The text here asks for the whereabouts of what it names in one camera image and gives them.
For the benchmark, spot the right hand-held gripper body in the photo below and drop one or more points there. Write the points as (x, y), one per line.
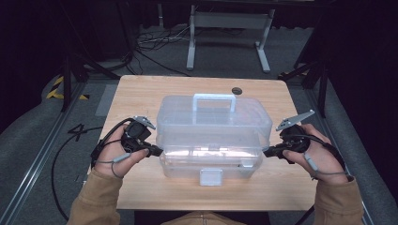
(294, 139)

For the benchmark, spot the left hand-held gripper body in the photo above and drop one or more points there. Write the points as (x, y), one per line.
(136, 132)

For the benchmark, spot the clear plastic storage box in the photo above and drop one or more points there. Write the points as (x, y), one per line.
(212, 125)

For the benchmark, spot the person's left hand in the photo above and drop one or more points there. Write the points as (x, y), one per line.
(114, 156)

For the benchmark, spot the person's right hand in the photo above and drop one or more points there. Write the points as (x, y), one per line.
(322, 156)

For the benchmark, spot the black tripod stand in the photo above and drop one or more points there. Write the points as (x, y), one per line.
(322, 81)
(67, 72)

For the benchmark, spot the black table grommet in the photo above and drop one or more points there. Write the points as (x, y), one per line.
(237, 91)

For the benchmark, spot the person's torso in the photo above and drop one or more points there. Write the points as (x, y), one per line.
(203, 218)

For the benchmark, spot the yellow black floor tape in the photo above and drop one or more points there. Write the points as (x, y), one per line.
(56, 90)

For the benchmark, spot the grey metal stand frame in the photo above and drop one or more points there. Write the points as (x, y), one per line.
(230, 20)

